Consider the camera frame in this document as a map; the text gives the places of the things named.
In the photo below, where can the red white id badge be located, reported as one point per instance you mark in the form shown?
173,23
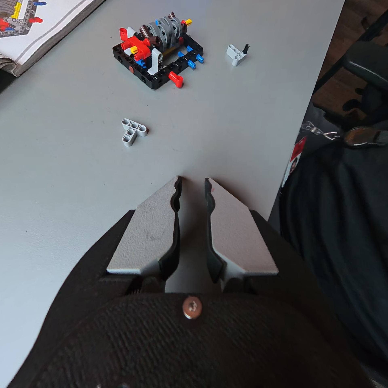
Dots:
295,154

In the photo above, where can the lego engine frame assembly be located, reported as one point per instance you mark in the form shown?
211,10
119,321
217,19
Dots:
157,39

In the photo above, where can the black lego pin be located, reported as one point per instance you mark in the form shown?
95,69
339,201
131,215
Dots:
246,48

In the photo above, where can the lego instruction booklet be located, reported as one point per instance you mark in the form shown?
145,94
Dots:
60,18

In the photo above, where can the black office chair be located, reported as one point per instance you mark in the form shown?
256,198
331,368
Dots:
363,65

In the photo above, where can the black badge reel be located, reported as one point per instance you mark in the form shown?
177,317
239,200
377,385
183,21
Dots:
357,135

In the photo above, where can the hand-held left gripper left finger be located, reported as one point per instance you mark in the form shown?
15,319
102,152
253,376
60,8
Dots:
145,239

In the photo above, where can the grey lego t-beam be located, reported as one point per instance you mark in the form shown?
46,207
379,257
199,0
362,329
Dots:
132,131
235,54

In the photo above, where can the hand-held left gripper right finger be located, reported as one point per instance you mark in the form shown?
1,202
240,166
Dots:
239,239

